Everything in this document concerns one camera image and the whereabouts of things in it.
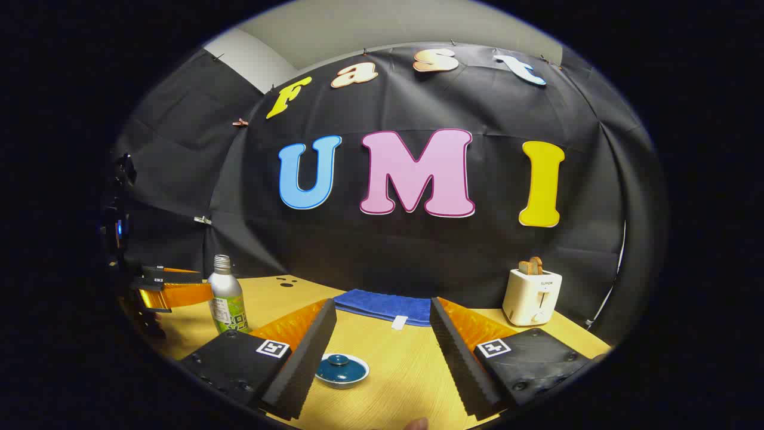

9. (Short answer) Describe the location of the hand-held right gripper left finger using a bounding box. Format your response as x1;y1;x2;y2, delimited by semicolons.
179;297;338;422

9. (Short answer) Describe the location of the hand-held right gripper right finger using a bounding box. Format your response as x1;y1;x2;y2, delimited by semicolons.
428;296;598;422

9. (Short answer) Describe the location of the silver green-label water bottle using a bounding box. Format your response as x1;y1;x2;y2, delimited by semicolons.
207;254;249;334

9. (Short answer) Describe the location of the white teacup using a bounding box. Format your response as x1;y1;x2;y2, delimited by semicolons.
315;354;370;390

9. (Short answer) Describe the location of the white toaster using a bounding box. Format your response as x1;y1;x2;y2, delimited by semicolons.
502;268;563;327

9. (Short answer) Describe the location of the blue folded towel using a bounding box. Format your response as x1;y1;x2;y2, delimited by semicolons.
333;289;433;330

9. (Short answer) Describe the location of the black backdrop cloth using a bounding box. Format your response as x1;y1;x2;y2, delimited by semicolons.
110;42;664;346

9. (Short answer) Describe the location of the white hanging cable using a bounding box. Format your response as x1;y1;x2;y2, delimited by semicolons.
585;221;627;328

